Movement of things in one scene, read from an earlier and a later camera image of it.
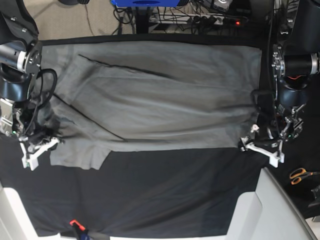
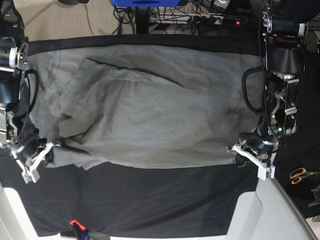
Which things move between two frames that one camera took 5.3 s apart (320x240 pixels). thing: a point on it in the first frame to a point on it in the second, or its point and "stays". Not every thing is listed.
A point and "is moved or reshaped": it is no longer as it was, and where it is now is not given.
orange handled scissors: [296, 175] stays
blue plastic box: [146, 3] stays
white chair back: [272, 212] stays
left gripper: [18, 118] to [28, 147]
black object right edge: [316, 192] stays
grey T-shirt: [100, 99] is moved or reshaped
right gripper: [278, 122] to [260, 142]
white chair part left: [15, 223] stays
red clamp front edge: [82, 228] stays
